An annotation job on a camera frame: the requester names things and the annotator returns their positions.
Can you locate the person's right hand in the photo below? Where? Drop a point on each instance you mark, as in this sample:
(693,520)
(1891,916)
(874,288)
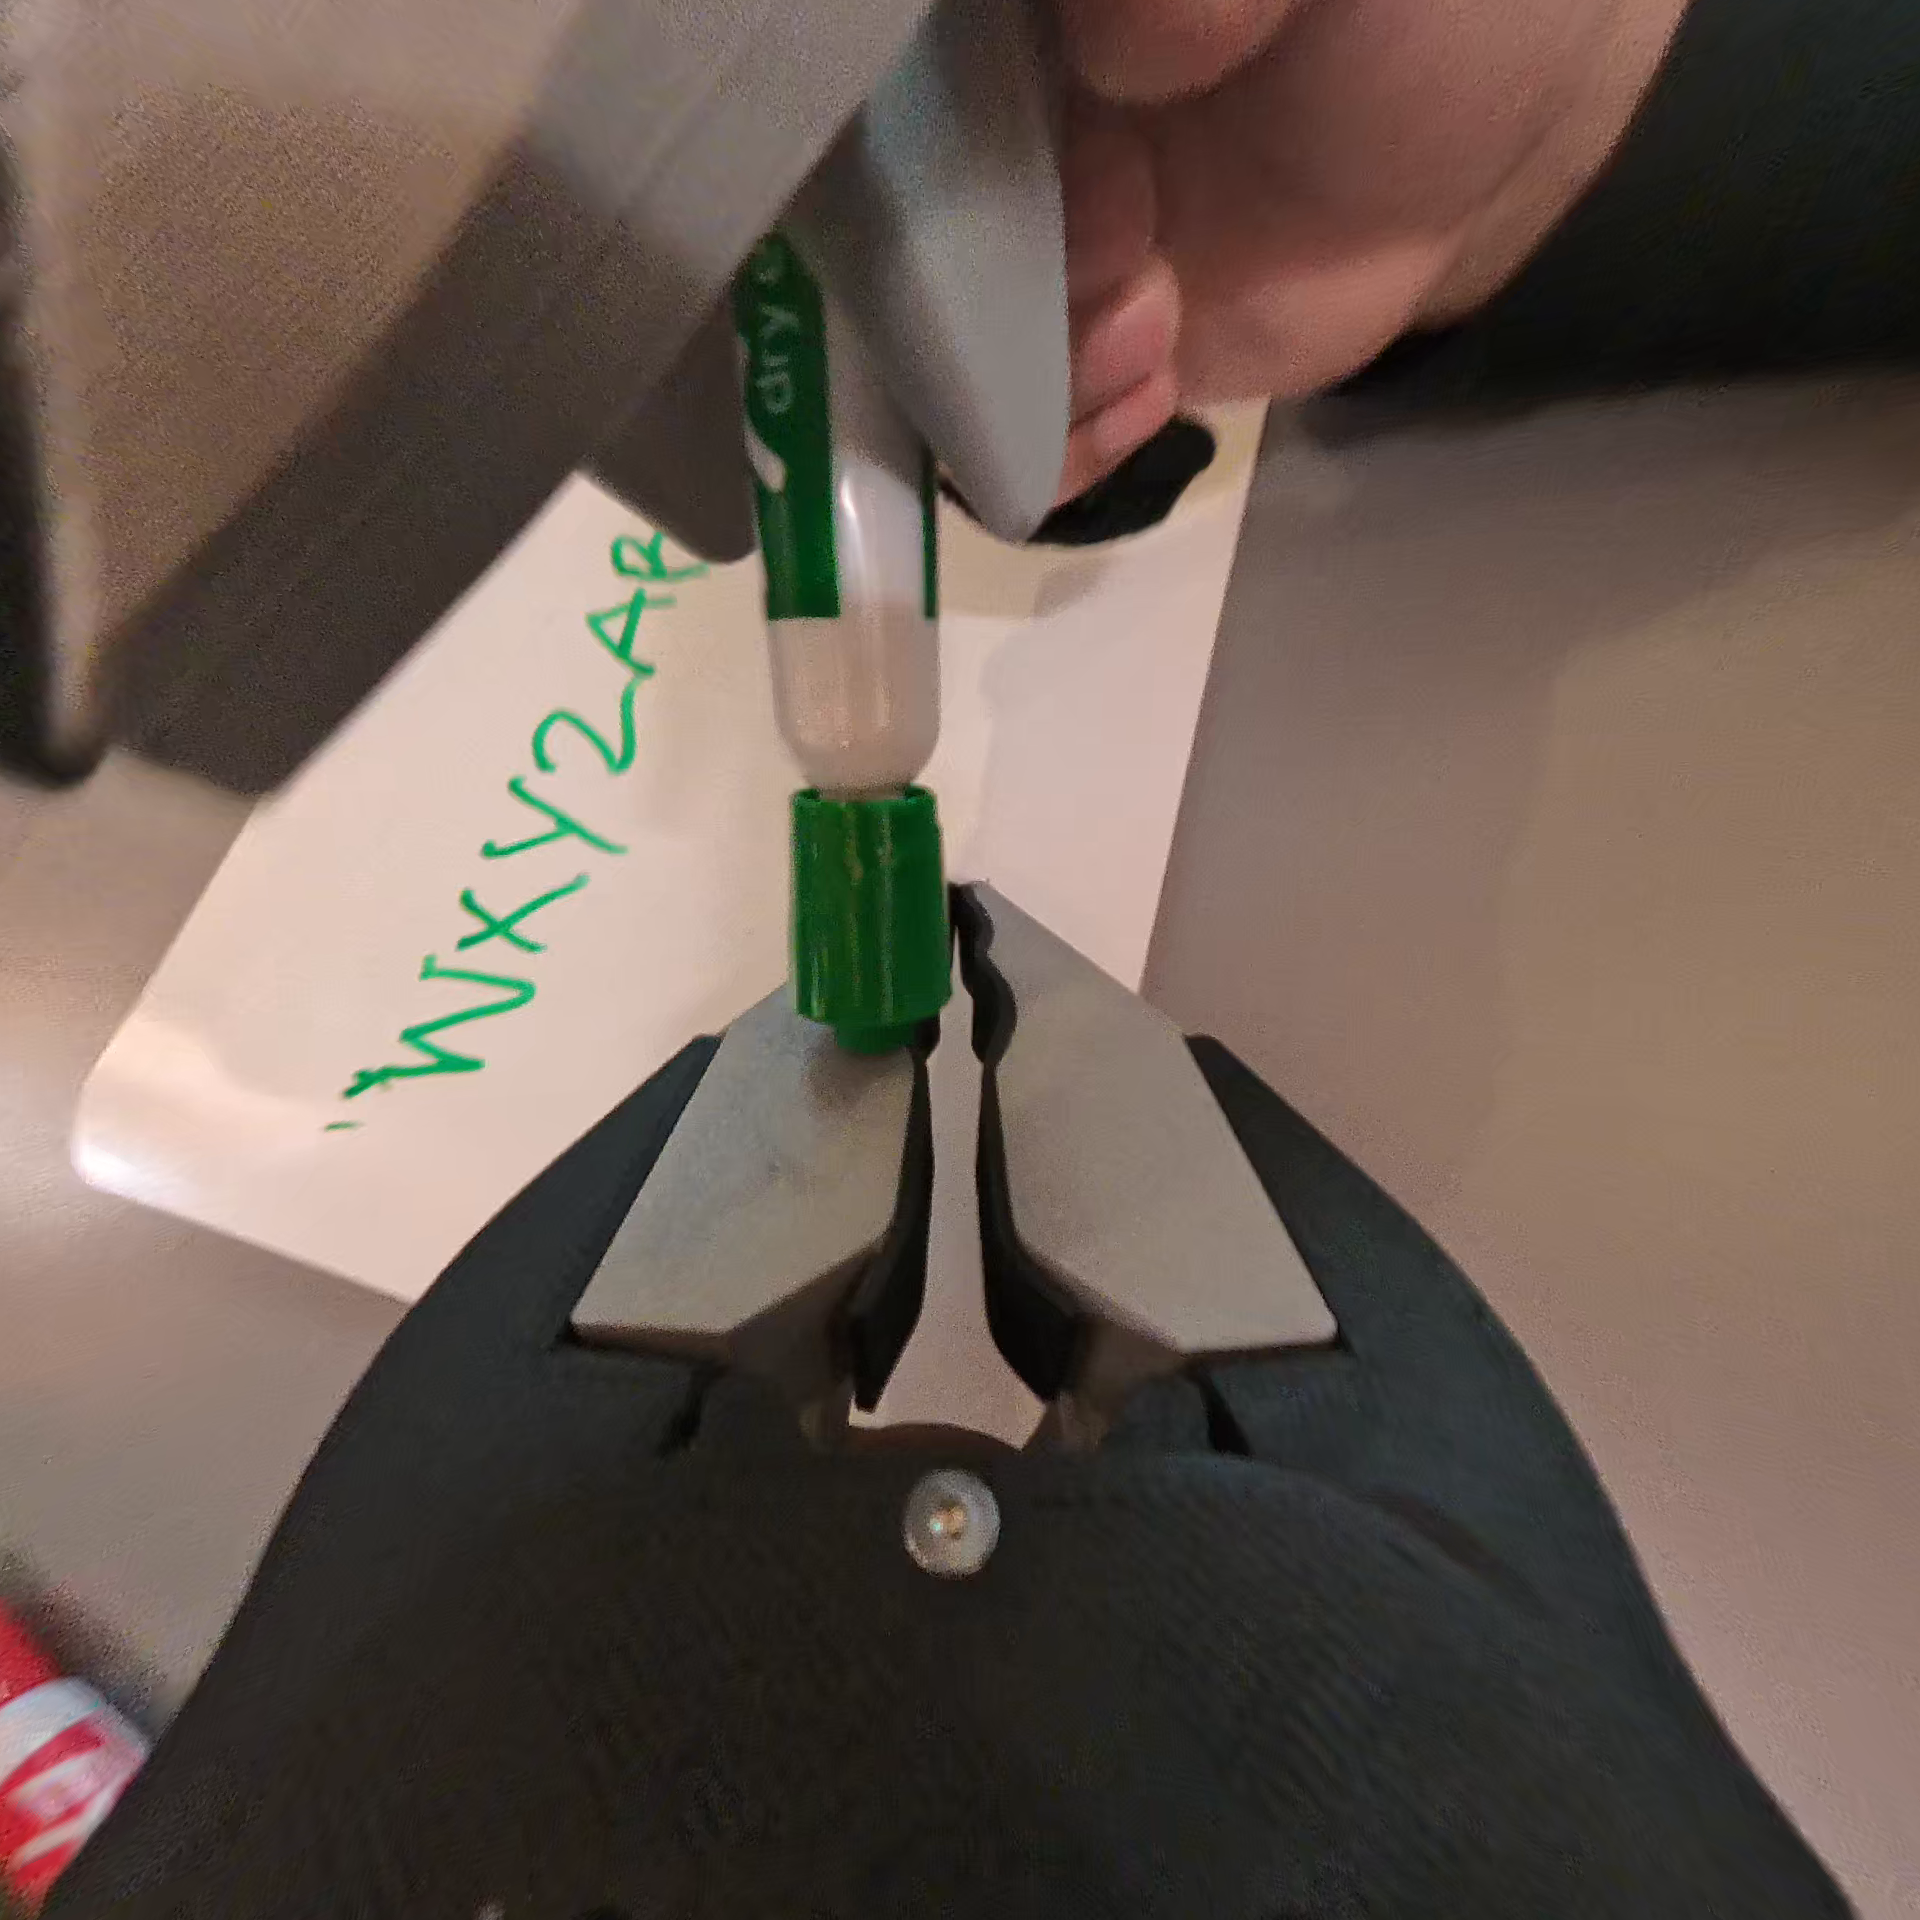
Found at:
(1322,182)

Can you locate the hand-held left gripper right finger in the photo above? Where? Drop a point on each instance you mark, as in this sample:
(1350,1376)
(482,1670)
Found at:
(1156,1183)

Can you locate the red dry erase marker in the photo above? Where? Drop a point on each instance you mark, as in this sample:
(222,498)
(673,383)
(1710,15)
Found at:
(62,1769)

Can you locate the white whiteboard sheet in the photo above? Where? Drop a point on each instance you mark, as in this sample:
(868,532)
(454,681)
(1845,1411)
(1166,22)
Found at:
(1049,720)

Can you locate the green dry erase marker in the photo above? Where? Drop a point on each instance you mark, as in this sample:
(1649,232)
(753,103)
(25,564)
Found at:
(793,451)

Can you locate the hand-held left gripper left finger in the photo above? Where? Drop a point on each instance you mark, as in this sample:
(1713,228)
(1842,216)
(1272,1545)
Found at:
(753,1201)

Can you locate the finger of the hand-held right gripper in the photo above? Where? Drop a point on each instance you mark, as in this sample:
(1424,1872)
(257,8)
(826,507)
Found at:
(975,271)
(376,373)

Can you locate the green marker cap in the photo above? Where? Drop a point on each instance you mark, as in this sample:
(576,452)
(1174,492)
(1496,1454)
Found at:
(871,916)

